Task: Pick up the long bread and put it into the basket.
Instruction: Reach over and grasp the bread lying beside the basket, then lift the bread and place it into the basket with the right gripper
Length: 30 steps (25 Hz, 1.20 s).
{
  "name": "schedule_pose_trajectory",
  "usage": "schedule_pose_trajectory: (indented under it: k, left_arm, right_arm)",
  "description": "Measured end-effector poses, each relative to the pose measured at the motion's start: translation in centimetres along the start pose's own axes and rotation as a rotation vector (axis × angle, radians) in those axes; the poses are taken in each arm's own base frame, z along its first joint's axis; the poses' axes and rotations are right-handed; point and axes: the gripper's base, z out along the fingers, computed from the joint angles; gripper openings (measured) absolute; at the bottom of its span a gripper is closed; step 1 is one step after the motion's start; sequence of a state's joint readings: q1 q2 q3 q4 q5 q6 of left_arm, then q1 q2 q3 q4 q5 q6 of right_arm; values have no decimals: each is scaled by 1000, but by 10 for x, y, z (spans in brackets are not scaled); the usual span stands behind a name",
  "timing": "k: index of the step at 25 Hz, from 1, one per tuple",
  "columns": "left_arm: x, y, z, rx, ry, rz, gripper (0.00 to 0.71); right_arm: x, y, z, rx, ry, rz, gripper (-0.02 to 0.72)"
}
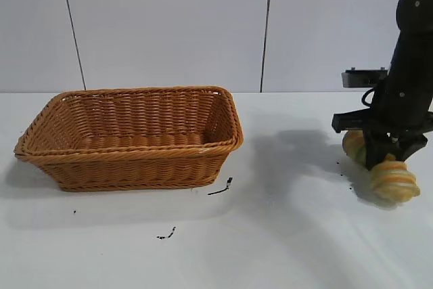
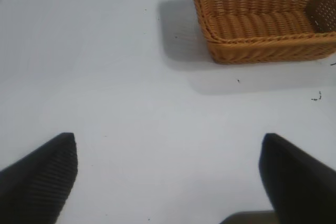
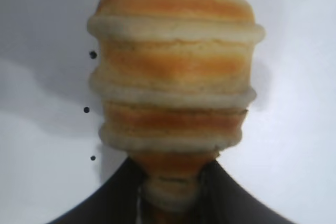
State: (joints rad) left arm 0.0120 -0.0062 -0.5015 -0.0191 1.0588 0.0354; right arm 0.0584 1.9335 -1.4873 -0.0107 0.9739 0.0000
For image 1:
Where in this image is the black wire scrap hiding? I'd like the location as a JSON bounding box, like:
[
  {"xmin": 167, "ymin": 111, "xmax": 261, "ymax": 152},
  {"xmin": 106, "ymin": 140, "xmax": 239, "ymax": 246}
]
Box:
[{"xmin": 207, "ymin": 176, "xmax": 234, "ymax": 196}]

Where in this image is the black crumb trail mark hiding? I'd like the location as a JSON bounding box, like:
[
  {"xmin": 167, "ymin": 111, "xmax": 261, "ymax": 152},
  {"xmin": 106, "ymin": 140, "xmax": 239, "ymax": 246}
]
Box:
[{"xmin": 156, "ymin": 225, "xmax": 177, "ymax": 240}]

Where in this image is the brown woven wicker basket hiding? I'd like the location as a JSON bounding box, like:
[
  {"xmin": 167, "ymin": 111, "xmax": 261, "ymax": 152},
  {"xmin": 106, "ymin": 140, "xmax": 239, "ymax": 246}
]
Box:
[{"xmin": 14, "ymin": 85, "xmax": 245, "ymax": 192}]

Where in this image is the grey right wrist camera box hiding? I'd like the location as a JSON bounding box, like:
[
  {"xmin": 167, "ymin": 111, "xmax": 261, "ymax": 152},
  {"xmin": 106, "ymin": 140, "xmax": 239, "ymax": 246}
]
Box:
[{"xmin": 340, "ymin": 68, "xmax": 389, "ymax": 89}]

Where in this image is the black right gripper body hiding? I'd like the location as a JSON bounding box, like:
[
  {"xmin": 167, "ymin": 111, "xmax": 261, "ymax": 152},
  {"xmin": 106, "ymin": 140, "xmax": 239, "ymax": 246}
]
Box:
[{"xmin": 332, "ymin": 78, "xmax": 433, "ymax": 142}]

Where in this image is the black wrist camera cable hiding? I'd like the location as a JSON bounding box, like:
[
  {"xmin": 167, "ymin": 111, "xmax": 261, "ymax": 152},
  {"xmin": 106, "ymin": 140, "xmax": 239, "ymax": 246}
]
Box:
[{"xmin": 361, "ymin": 86, "xmax": 377, "ymax": 106}]

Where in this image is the long twisted yellow bread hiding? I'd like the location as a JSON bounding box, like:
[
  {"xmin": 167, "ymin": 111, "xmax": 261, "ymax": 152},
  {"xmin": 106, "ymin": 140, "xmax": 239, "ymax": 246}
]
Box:
[{"xmin": 341, "ymin": 131, "xmax": 421, "ymax": 204}]

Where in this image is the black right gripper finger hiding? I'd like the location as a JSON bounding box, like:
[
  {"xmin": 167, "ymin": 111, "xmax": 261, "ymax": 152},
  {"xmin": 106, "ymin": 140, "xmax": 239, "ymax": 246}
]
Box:
[
  {"xmin": 363, "ymin": 131, "xmax": 390, "ymax": 171},
  {"xmin": 394, "ymin": 137, "xmax": 428, "ymax": 162}
]

